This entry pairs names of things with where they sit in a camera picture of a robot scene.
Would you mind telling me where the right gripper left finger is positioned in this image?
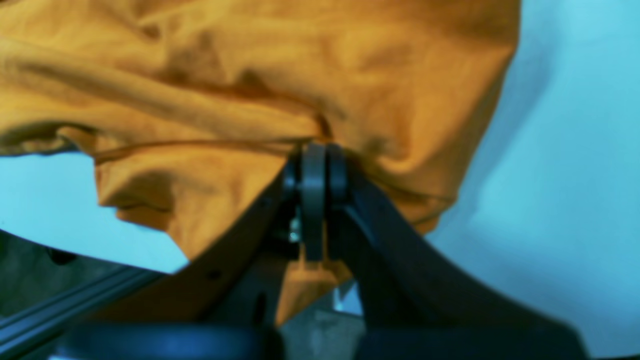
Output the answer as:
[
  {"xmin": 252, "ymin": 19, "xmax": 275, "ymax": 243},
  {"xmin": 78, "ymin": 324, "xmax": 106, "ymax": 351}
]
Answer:
[{"xmin": 55, "ymin": 143, "xmax": 327, "ymax": 360}]

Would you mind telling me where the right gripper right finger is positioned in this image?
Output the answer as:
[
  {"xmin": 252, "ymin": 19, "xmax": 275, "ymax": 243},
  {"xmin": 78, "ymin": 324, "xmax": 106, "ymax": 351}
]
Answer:
[{"xmin": 326, "ymin": 144, "xmax": 587, "ymax": 360}]

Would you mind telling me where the orange t-shirt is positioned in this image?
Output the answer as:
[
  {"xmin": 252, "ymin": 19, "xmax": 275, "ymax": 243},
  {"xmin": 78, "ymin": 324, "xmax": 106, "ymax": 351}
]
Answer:
[{"xmin": 0, "ymin": 0, "xmax": 521, "ymax": 326}]

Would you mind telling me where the aluminium frame rail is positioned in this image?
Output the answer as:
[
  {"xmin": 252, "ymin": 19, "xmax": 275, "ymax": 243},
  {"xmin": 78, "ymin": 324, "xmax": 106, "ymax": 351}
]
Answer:
[{"xmin": 0, "ymin": 268, "xmax": 163, "ymax": 360}]

